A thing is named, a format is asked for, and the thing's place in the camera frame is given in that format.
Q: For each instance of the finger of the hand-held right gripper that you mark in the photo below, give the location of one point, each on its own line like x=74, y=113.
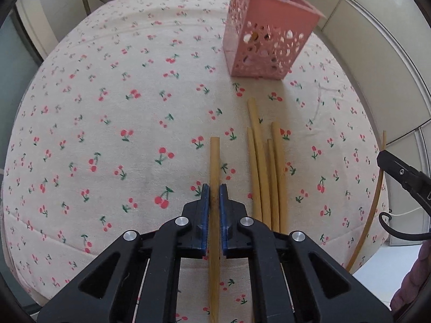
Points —
x=407, y=176

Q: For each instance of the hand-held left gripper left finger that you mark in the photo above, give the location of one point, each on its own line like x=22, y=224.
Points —
x=203, y=208

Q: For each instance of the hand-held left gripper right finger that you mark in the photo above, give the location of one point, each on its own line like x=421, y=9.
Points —
x=225, y=208

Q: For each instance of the tan bamboo chopstick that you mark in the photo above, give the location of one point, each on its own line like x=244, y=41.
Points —
x=259, y=161
x=373, y=205
x=254, y=175
x=273, y=181
x=214, y=161

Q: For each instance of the pink perforated plastic basket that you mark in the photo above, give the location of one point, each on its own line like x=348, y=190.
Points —
x=266, y=40

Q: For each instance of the person's right hand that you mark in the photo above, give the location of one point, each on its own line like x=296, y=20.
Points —
x=417, y=286

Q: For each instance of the cherry print tablecloth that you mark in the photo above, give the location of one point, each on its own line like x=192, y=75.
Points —
x=118, y=107

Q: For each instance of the white base cabinet drawers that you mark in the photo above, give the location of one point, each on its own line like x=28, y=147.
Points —
x=380, y=40

